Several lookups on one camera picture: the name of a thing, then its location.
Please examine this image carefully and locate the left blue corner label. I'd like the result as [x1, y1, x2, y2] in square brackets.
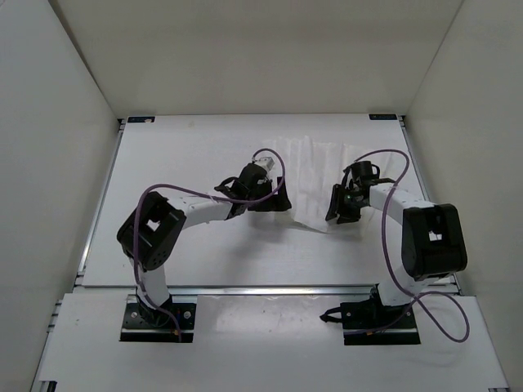
[127, 116, 155, 123]

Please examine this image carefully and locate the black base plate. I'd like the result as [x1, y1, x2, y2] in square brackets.
[320, 288, 421, 346]
[119, 299, 197, 344]

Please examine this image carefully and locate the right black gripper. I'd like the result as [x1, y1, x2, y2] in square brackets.
[326, 185, 366, 224]

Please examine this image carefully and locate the blue corner label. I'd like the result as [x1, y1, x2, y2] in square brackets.
[369, 114, 397, 121]
[127, 116, 155, 123]

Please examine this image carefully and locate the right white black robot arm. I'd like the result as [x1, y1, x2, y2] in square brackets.
[325, 161, 467, 327]

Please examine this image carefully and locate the right blue corner label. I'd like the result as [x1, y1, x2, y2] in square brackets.
[369, 114, 397, 121]

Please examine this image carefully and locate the aluminium front rail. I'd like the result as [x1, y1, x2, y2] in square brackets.
[73, 285, 463, 298]

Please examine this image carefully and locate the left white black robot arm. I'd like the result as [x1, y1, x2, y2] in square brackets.
[117, 159, 292, 327]

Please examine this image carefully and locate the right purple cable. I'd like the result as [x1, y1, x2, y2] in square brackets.
[351, 149, 471, 343]

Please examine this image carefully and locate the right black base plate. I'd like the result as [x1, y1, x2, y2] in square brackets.
[320, 288, 421, 346]

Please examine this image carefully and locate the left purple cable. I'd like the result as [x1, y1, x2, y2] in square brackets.
[133, 148, 286, 311]

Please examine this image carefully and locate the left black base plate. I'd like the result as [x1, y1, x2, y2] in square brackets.
[119, 299, 197, 344]

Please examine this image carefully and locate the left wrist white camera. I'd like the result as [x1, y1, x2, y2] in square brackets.
[252, 156, 275, 173]

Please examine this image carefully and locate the purple cable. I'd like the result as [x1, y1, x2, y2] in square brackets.
[351, 149, 471, 343]
[133, 148, 286, 311]

